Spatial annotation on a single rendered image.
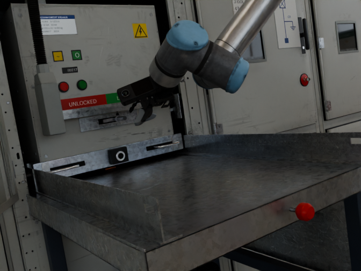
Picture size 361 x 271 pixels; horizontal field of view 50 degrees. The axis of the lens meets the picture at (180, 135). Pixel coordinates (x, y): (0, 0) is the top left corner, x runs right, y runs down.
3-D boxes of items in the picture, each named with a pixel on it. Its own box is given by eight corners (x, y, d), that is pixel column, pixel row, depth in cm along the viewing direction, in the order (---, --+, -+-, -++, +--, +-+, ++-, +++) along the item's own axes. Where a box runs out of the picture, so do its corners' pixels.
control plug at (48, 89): (67, 133, 110) (56, 70, 109) (50, 135, 108) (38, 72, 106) (58, 133, 117) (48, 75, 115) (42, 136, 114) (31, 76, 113)
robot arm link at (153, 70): (163, 79, 97) (147, 49, 100) (156, 91, 100) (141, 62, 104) (192, 76, 102) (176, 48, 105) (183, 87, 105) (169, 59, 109)
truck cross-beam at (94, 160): (183, 148, 145) (181, 133, 145) (36, 184, 115) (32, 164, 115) (176, 148, 150) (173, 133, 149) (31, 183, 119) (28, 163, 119)
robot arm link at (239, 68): (242, 65, 106) (202, 43, 103) (258, 61, 95) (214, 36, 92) (226, 96, 106) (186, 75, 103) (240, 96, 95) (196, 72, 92)
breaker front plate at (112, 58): (175, 138, 144) (155, 6, 139) (43, 167, 116) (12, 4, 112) (173, 138, 145) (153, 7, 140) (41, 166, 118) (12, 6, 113)
